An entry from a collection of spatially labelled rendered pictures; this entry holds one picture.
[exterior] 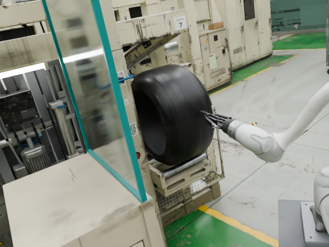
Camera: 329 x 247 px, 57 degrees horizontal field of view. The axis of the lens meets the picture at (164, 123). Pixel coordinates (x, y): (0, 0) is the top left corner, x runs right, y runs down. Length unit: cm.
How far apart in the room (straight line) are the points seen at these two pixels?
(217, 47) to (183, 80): 494
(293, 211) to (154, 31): 134
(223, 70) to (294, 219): 525
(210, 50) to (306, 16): 733
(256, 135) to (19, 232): 94
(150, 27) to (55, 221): 134
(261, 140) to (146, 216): 60
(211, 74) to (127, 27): 470
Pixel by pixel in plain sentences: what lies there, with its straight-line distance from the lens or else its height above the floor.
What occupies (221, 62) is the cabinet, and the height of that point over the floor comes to 56.
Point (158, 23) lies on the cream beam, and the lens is 200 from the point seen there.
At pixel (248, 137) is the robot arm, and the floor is 123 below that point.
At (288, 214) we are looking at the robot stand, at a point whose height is 65.
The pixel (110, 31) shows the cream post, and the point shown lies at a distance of 158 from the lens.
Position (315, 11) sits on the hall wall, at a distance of 1312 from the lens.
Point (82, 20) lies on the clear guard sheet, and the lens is 91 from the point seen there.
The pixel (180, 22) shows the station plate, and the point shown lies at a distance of 209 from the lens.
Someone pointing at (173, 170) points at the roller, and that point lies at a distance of 180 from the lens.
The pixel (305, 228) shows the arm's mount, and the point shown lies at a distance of 164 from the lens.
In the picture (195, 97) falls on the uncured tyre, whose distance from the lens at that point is 163.
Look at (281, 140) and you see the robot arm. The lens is 146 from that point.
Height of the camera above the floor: 179
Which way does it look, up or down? 20 degrees down
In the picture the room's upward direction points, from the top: 11 degrees counter-clockwise
